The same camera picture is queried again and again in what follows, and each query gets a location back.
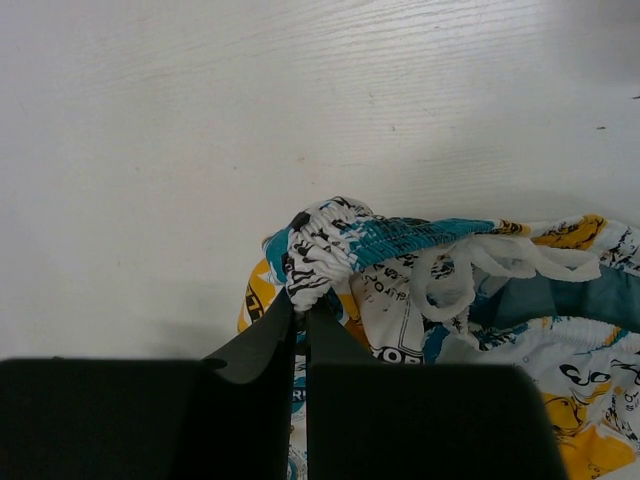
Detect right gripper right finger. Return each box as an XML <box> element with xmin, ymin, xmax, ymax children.
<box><xmin>306</xmin><ymin>301</ymin><xmax>567</xmax><ymax>479</ymax></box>

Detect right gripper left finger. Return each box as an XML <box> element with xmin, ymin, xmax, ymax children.
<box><xmin>1</xmin><ymin>295</ymin><xmax>296</xmax><ymax>479</ymax></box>

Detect white yellow teal printed shorts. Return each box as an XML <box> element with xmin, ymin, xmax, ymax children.
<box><xmin>237</xmin><ymin>197</ymin><xmax>639</xmax><ymax>479</ymax></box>

